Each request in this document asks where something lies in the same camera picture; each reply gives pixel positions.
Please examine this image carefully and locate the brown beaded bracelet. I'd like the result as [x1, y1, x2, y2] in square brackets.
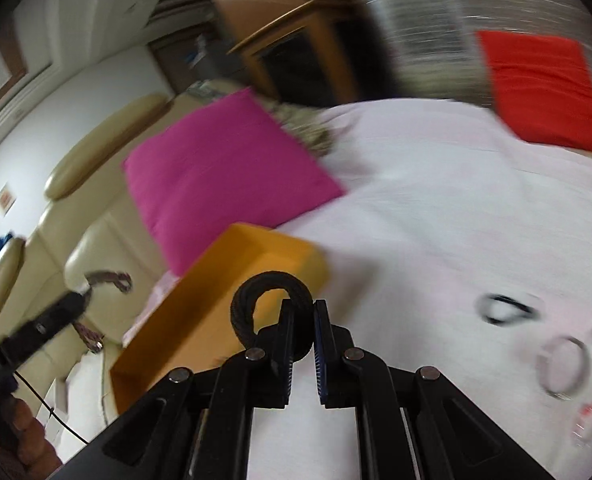
[73, 270, 134, 356]

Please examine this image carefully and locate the patterned cloth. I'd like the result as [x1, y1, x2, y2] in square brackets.
[258, 100, 349, 157]

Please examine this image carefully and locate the person's left hand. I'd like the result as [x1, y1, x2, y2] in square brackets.
[5, 396, 63, 480]

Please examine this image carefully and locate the red and white bracelet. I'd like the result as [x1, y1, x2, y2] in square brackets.
[571, 401, 592, 448]

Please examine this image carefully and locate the small wall picture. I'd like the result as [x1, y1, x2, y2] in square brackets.
[0, 183, 19, 218]

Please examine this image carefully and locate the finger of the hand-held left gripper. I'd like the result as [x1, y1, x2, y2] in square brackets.
[0, 287, 93, 361]

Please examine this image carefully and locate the grey striped curtain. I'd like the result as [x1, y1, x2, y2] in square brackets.
[348, 0, 592, 93]

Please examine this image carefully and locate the thin black cable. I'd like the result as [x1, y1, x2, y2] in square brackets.
[13, 371, 91, 445]

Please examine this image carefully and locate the beige leather sofa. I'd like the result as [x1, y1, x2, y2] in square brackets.
[0, 92, 187, 411]

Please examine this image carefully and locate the wooden cabinet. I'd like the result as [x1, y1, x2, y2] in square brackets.
[191, 0, 382, 108]

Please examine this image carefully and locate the orange box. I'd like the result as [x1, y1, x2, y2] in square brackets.
[110, 223, 329, 417]

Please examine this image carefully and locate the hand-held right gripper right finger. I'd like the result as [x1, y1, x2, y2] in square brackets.
[314, 300, 558, 480]

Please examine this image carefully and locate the white bed sheet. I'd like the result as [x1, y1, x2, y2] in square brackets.
[121, 97, 592, 480]

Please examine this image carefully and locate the silver bangle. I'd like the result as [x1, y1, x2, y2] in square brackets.
[535, 336, 592, 401]

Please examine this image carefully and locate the red pillow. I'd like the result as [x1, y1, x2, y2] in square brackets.
[476, 30, 592, 156]

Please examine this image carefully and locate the black ring bracelet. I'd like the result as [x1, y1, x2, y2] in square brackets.
[478, 294, 542, 326]

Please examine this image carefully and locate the pink pillow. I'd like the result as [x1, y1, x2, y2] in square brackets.
[122, 87, 348, 277]

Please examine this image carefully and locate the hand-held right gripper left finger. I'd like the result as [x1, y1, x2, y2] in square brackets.
[58, 300, 297, 480]

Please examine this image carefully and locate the black braided bracelet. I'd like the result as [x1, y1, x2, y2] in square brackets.
[230, 270, 317, 361]

